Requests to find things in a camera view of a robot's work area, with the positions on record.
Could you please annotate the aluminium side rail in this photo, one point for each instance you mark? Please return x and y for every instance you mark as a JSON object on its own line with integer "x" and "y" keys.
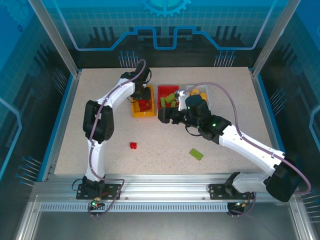
{"x": 268, "y": 125}
{"x": 63, "y": 125}

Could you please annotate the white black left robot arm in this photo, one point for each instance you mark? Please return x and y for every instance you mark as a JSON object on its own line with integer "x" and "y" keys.
{"x": 96, "y": 160}

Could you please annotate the aluminium table beam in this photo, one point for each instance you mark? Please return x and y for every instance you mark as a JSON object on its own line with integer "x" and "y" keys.
{"x": 162, "y": 185}

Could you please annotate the white plastic bin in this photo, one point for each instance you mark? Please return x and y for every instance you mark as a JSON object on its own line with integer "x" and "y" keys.
{"x": 205, "y": 88}

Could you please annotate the small LED circuit board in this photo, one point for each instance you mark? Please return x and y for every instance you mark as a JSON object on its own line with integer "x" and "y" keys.
{"x": 242, "y": 205}
{"x": 96, "y": 203}

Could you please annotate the blue table edge strip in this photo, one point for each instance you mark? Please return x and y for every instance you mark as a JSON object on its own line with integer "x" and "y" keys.
{"x": 56, "y": 125}
{"x": 275, "y": 125}

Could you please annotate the red plastic bin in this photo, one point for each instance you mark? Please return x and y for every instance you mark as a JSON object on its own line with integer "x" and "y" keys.
{"x": 170, "y": 89}

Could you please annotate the aluminium corner post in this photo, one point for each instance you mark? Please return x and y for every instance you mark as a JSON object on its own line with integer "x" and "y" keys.
{"x": 269, "y": 37}
{"x": 57, "y": 37}

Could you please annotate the small red lego brick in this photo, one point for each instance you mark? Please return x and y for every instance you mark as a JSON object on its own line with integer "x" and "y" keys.
{"x": 133, "y": 145}

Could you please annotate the yellow plastic bin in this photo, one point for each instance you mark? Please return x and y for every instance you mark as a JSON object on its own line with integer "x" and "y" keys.
{"x": 143, "y": 114}

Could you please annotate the yellow oval lego piece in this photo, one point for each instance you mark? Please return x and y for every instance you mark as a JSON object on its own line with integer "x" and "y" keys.
{"x": 195, "y": 92}

